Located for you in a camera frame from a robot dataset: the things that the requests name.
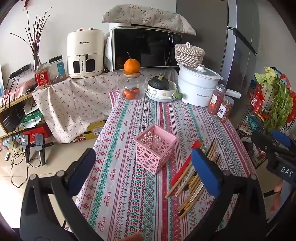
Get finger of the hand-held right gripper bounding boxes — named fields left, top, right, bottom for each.
left=271, top=129, right=296, bottom=155
left=251, top=131, right=276, bottom=161

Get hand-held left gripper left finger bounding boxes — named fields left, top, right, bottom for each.
left=20, top=148, right=97, bottom=241

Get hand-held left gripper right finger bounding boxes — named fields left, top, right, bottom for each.
left=185, top=148, right=269, bottom=241

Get pile of chopsticks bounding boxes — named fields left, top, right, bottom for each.
left=165, top=138, right=222, bottom=219

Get red spoon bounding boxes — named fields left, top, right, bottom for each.
left=170, top=140, right=202, bottom=187

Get white spoon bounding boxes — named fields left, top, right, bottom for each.
left=184, top=186, right=206, bottom=208

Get pink perforated basket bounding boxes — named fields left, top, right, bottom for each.
left=133, top=124, right=179, bottom=175

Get person's right hand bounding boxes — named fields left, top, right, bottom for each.
left=269, top=180, right=284, bottom=215

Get leafy green vegetables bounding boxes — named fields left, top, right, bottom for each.
left=264, top=77, right=296, bottom=130

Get red snack packet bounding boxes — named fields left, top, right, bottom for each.
left=251, top=82, right=266, bottom=114

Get black grey handheld device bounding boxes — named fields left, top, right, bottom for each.
left=34, top=134, right=54, bottom=166
left=21, top=134, right=32, bottom=163

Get jar of dried fruit rings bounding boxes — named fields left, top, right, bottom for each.
left=216, top=96, right=235, bottom=122

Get yellow cardboard box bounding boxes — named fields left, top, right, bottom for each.
left=76, top=120, right=107, bottom=141

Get red box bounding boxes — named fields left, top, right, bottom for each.
left=23, top=126, right=55, bottom=144

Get jar of red dried berries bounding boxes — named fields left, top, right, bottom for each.
left=207, top=84, right=227, bottom=115

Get napa cabbage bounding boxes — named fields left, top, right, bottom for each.
left=254, top=67, right=281, bottom=85

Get white floral cloth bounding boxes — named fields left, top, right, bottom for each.
left=32, top=67, right=178, bottom=144

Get white electric cooking pot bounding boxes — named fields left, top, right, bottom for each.
left=177, top=63, right=241, bottom=107

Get wooden shelf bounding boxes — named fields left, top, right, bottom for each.
left=0, top=90, right=47, bottom=139

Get dark green pumpkin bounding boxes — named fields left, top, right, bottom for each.
left=148, top=71, right=170, bottom=90

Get red label jar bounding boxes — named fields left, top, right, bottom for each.
left=35, top=64, right=51, bottom=90

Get clear container with black lid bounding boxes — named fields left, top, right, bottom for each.
left=48, top=55, right=66, bottom=82

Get glass jar with wooden lid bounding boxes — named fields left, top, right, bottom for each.
left=117, top=71, right=146, bottom=100

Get woven lidded basket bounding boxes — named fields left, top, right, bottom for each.
left=174, top=42, right=205, bottom=67

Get black power strip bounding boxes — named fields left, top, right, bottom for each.
left=10, top=65, right=29, bottom=78

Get large orange with stem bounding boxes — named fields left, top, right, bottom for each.
left=123, top=53, right=141, bottom=73

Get glass vase with twigs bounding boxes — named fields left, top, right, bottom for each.
left=9, top=7, right=52, bottom=68

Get grey refrigerator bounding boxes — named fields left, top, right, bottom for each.
left=176, top=0, right=260, bottom=98

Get cream air fryer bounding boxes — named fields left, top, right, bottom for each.
left=67, top=28, right=105, bottom=79

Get black microwave oven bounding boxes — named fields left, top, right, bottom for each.
left=109, top=22, right=183, bottom=71

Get floral fabric cover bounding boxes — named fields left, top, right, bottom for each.
left=102, top=5, right=197, bottom=36

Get black wire rack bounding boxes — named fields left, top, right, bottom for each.
left=236, top=67, right=296, bottom=169

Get black cable bundle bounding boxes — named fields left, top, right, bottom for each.
left=0, top=76, right=31, bottom=188

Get white bowl with green handle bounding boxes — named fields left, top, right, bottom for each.
left=145, top=80, right=184, bottom=102

